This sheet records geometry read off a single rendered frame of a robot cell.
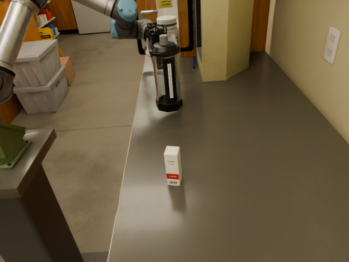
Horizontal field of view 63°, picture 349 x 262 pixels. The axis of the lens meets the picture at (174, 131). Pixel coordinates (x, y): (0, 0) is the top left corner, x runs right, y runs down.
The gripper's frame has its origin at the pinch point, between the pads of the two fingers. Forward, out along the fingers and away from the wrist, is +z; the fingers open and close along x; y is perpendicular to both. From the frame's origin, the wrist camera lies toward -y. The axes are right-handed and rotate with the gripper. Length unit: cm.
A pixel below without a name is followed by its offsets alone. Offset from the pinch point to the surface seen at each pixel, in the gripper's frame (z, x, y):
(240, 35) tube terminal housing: -24.2, 41.6, -4.8
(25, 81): -216, -103, -76
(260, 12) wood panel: -49, 65, -2
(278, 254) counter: 66, 6, -24
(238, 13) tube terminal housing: -22.8, 39.3, 5.3
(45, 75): -216, -82, -73
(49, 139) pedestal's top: -1, -46, -25
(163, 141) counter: 17.3, -7.1, -23.7
